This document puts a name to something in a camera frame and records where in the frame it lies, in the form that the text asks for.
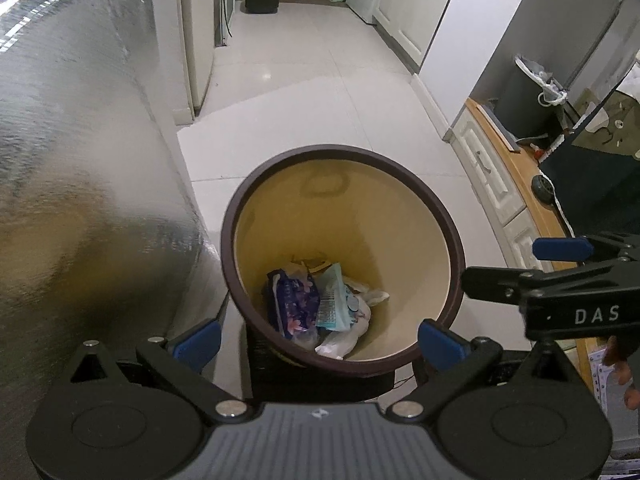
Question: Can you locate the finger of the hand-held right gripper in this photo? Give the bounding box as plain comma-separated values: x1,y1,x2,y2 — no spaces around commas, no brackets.
532,232,640,263
462,266,551,307

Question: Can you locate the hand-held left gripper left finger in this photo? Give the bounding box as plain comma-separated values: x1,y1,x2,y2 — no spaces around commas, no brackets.
62,317,251,422

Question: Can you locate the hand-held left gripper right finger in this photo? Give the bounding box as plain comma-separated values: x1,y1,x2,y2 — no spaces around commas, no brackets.
385,317,583,423

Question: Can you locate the white plastic bag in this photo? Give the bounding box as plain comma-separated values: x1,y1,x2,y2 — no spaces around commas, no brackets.
292,280,391,361

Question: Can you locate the purple floral packet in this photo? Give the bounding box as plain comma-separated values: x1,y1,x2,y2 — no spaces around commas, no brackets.
266,267,321,338

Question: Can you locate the light blue packet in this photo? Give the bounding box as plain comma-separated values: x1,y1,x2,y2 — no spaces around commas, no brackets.
315,262,361,332

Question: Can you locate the beige trash bin brown rim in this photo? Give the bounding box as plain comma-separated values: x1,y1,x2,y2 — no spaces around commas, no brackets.
221,145,467,401

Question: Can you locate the grey trash can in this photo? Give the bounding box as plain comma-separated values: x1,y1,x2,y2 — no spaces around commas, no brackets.
500,55,568,141

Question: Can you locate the person's right hand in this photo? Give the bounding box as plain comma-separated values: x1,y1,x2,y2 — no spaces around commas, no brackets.
602,335,640,408

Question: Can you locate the black round object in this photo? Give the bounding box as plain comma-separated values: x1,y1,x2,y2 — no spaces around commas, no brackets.
531,175,557,206

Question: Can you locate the black letter board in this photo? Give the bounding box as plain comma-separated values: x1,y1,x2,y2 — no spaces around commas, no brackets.
537,60,640,241

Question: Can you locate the white printed paper sheet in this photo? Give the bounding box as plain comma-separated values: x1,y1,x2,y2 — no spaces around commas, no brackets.
585,350,640,461

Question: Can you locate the white drawer cabinet wooden top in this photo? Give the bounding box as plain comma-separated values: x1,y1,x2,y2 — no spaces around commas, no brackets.
442,97,640,480

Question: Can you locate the grey flat board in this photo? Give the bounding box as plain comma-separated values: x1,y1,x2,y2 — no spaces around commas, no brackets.
482,102,521,153

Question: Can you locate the olive green cloth bag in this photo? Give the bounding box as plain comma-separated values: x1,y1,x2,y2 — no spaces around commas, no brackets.
570,87,640,151

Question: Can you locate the white bin liner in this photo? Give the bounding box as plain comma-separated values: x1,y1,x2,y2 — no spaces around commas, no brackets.
515,54,570,108

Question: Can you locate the silver foil table cover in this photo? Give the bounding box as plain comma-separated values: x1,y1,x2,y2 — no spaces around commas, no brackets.
0,0,233,411

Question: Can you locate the white kitchen base cabinet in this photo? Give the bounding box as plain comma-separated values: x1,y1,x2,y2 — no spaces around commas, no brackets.
372,0,468,73

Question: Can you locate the white refrigerator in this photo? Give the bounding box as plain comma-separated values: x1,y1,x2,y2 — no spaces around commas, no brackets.
150,0,236,123

